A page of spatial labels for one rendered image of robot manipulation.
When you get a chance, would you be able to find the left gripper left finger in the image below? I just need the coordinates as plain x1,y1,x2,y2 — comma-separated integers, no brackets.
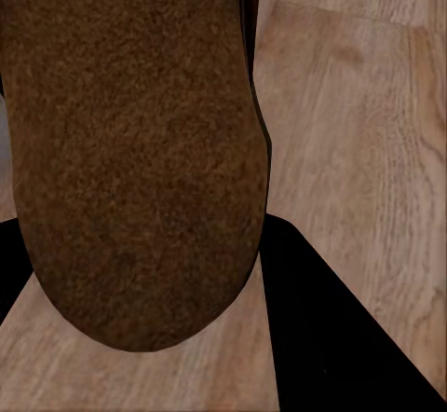
0,218,34,324

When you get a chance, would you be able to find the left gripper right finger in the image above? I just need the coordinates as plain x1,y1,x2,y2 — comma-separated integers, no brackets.
260,213,447,412

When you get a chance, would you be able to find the sandal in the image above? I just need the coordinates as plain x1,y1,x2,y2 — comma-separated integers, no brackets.
0,0,272,353

